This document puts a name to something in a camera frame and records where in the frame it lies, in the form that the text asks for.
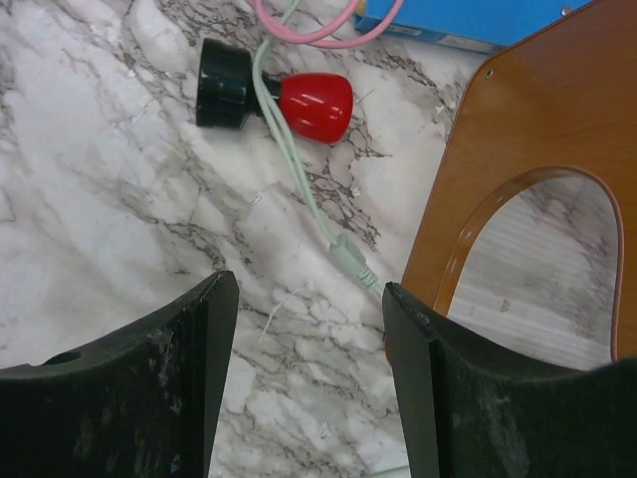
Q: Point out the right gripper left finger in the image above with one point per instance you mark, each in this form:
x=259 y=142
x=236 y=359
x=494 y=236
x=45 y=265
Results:
x=142 y=401

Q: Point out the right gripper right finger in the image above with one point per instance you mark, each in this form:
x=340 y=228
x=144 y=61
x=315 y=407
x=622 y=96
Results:
x=472 y=408

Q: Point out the wooden three-tier rack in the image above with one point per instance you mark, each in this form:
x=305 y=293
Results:
x=558 y=103

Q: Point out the blue notebook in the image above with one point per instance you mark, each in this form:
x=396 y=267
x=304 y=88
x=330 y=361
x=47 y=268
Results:
x=480 y=26

